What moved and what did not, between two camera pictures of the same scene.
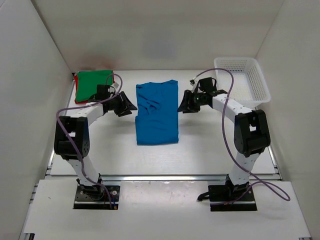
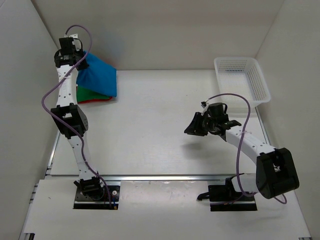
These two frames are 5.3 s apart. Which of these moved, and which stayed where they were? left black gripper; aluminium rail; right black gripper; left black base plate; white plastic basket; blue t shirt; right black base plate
Moved: blue t shirt; right black gripper; left black gripper
Stayed: aluminium rail; left black base plate; right black base plate; white plastic basket
